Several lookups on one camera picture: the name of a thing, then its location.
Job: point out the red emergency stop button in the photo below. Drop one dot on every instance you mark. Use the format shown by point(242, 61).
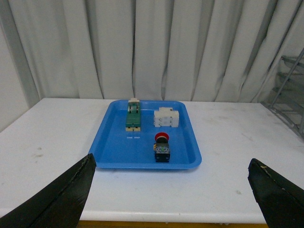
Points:
point(161, 147)

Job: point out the white circuit breaker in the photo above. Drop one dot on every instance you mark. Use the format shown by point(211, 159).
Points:
point(166, 116)

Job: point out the green terminal block switch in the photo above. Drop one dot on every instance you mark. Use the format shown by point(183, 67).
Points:
point(133, 117)

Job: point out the silver mesh three-tier rack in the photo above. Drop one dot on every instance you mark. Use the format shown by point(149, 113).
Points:
point(287, 104)

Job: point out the grey curtain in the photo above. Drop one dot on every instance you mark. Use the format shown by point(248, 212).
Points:
point(187, 50)

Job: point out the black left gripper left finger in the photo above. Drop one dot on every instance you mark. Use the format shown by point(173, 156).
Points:
point(58, 205)

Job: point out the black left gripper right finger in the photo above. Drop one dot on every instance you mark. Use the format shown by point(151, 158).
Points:
point(280, 200)

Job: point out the blue plastic tray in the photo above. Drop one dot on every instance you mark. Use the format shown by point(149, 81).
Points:
point(115, 148)

